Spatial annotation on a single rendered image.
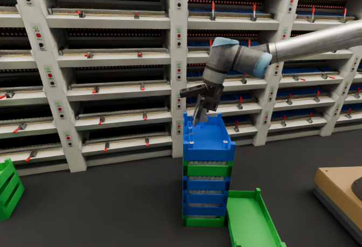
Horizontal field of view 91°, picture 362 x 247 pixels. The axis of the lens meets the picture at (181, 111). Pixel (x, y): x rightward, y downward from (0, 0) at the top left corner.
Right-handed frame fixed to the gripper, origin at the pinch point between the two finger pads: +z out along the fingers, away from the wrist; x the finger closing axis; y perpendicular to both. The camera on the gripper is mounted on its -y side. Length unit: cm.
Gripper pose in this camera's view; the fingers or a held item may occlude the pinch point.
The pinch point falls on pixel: (193, 121)
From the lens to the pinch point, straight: 81.3
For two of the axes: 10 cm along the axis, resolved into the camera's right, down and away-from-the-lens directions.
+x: 0.2, -4.0, 9.2
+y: 9.6, 2.5, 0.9
